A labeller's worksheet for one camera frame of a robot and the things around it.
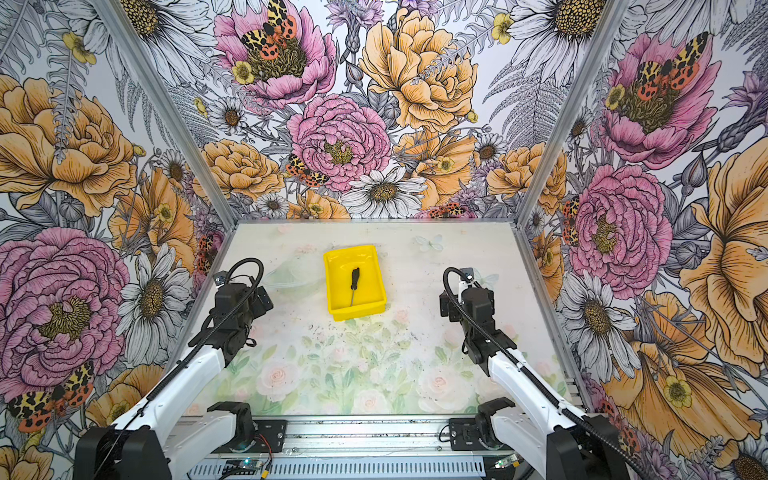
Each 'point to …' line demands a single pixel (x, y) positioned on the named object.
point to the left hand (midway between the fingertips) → (248, 305)
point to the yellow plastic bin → (369, 297)
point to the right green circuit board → (505, 461)
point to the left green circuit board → (242, 464)
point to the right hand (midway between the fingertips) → (461, 298)
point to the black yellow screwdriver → (355, 274)
